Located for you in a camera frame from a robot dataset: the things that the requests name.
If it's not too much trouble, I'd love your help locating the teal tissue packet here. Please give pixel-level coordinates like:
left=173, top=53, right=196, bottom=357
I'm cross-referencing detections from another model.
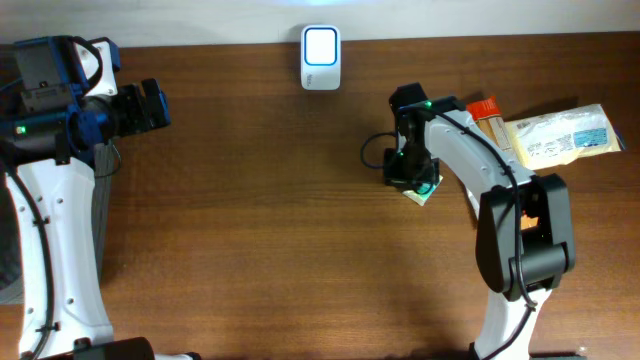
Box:
left=401, top=175, right=443, bottom=206

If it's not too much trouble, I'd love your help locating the orange spaghetti packet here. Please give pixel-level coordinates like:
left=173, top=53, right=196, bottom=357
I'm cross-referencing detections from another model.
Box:
left=465, top=96, right=539, bottom=230

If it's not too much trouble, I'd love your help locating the yellow white snack bag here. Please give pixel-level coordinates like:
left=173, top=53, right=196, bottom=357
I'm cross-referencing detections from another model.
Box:
left=506, top=104, right=621, bottom=170

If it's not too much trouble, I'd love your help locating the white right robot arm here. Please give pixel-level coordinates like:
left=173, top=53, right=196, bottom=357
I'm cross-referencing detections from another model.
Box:
left=389, top=97, right=576, bottom=359

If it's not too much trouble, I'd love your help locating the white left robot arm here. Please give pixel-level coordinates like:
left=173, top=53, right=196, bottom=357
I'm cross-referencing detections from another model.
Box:
left=1, top=79, right=170, bottom=359

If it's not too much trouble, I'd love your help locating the white barcode scanner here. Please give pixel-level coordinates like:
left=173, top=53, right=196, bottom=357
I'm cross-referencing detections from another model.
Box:
left=300, top=24, right=342, bottom=91

